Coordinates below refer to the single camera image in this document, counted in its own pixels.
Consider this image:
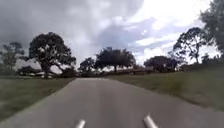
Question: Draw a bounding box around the low rounded dark tree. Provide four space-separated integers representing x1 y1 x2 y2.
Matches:
143 55 180 74

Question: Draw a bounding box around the dark bush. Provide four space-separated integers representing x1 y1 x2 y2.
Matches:
60 67 77 79

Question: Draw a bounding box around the big broad dark tree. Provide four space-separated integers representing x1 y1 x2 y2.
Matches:
20 31 77 79

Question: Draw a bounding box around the open crowned tree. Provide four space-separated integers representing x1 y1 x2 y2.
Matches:
170 26 208 65

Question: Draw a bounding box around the flat grass field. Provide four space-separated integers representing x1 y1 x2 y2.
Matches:
0 76 76 122

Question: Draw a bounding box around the wide low dark tree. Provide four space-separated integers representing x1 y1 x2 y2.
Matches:
93 46 137 74

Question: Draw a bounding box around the thin sparse tree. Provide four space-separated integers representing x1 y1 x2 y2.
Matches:
0 41 26 76

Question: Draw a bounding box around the small dark tree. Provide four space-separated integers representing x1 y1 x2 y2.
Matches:
78 56 97 75

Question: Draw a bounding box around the grass slope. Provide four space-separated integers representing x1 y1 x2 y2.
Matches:
106 64 224 113

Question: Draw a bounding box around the pale concrete path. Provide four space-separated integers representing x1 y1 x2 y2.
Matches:
0 77 224 128

